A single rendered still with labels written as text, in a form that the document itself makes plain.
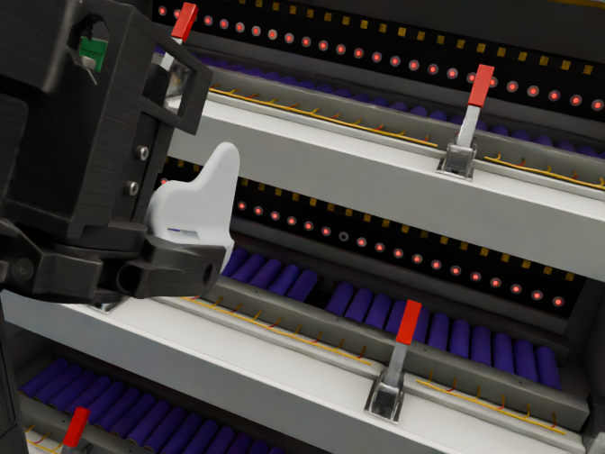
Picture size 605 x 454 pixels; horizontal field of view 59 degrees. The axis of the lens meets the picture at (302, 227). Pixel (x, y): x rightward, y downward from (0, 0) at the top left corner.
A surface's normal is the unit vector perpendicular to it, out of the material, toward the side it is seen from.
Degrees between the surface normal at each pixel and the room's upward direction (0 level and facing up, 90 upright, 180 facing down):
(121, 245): 89
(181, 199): 90
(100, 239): 89
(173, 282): 89
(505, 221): 111
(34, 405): 21
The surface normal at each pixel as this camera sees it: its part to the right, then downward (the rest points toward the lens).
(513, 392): -0.33, 0.34
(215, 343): 0.17, -0.90
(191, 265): 0.86, 0.27
